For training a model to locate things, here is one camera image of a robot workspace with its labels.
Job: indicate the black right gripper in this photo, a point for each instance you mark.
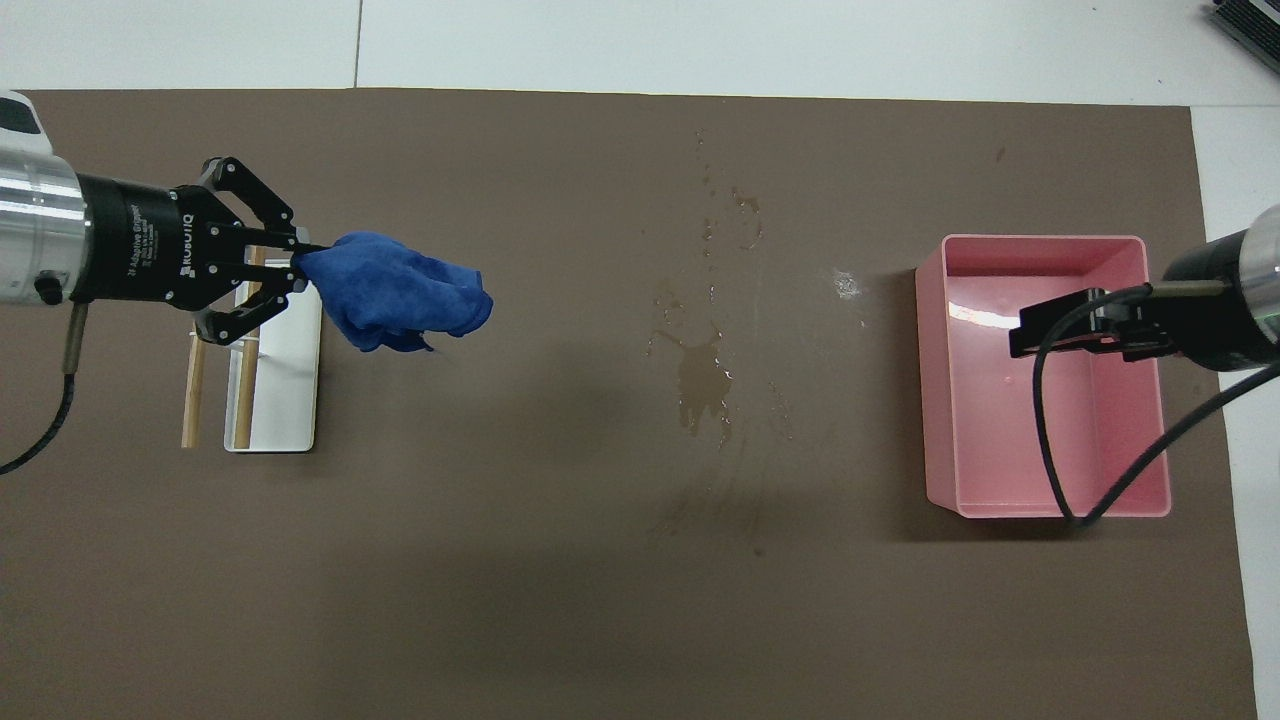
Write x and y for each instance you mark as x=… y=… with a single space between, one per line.
x=1210 y=310

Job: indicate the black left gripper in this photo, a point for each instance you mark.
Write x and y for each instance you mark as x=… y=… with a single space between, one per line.
x=140 y=240

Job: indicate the blue microfiber towel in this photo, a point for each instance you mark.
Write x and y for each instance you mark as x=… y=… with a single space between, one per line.
x=400 y=290

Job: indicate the white towel rack base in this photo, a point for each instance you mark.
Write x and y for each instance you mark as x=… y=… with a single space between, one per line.
x=290 y=400

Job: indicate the pink plastic bin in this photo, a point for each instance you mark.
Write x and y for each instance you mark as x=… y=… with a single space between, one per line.
x=990 y=440

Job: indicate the wooden dowel rod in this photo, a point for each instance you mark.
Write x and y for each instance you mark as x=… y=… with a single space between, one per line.
x=192 y=400
x=243 y=400

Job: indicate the grey ribbed device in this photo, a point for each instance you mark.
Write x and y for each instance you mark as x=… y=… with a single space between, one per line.
x=1250 y=20

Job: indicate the brown table mat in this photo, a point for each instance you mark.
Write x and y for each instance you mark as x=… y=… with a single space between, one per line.
x=560 y=560

